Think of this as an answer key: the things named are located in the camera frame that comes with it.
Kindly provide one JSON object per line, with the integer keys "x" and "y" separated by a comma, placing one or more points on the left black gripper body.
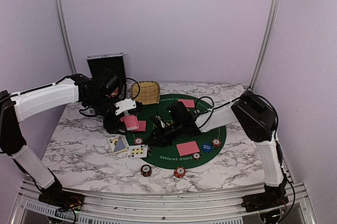
{"x": 99, "y": 105}

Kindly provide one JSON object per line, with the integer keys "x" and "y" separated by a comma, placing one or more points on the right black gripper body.
{"x": 166, "y": 137}

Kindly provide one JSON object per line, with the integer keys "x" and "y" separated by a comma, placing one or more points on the dealt card top seat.
{"x": 188, "y": 103}

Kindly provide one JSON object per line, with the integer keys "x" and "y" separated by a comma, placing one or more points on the dealt card seat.
{"x": 141, "y": 127}
{"x": 187, "y": 148}
{"x": 188, "y": 103}

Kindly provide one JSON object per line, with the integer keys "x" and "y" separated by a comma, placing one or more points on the dealt card bottom seat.
{"x": 187, "y": 148}

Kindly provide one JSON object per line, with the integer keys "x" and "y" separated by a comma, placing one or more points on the blue small blind button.
{"x": 206, "y": 147}

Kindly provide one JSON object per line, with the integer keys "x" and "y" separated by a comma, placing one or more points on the red playing card deck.
{"x": 130, "y": 121}

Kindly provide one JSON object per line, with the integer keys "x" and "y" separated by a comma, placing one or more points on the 100 chip stack bottom mat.
{"x": 196, "y": 156}

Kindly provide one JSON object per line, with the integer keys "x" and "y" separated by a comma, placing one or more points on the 5 chip stack mat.
{"x": 216, "y": 142}

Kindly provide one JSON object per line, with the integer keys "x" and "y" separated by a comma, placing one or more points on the red tan 5 chip stack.
{"x": 179, "y": 172}

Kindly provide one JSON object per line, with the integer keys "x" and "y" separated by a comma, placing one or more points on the face-up six of spades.
{"x": 137, "y": 151}

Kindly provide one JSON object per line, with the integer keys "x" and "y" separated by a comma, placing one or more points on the black red 100 chip stack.
{"x": 146, "y": 170}

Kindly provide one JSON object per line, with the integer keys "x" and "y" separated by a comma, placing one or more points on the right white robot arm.
{"x": 253, "y": 112}

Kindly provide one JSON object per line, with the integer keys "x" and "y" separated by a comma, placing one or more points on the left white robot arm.
{"x": 92, "y": 93}

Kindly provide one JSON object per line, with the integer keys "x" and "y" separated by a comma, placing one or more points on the boxed card deck in case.
{"x": 114, "y": 93}

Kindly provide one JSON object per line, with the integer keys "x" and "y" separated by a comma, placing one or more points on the right chip row in case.
{"x": 121, "y": 92}

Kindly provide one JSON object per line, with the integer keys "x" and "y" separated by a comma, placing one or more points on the round green poker mat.
{"x": 168, "y": 157}

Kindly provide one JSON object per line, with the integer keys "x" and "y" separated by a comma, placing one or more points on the aluminium poker case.
{"x": 109, "y": 68}

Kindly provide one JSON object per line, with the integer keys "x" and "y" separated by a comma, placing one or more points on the playing card box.
{"x": 118, "y": 145}

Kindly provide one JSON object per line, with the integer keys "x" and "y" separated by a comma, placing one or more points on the woven bamboo basket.
{"x": 147, "y": 94}

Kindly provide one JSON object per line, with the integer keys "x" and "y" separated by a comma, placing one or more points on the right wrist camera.
{"x": 179, "y": 113}

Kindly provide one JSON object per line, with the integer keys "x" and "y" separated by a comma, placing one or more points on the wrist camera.
{"x": 124, "y": 105}
{"x": 179, "y": 113}

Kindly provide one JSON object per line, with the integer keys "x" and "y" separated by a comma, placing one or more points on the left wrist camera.
{"x": 124, "y": 105}

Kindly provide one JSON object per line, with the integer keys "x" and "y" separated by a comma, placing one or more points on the aluminium front rail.
{"x": 222, "y": 206}

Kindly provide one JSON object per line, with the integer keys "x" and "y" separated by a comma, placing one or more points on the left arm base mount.
{"x": 61, "y": 198}

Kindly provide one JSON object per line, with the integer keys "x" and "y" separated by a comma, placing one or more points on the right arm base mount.
{"x": 264, "y": 200}

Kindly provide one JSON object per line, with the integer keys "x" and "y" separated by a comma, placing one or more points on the left aluminium frame post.
{"x": 64, "y": 35}

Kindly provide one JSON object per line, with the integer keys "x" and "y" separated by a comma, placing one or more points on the aluminium frame post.
{"x": 64, "y": 35}
{"x": 271, "y": 19}

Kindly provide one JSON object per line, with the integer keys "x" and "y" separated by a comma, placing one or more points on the right aluminium frame post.
{"x": 271, "y": 19}

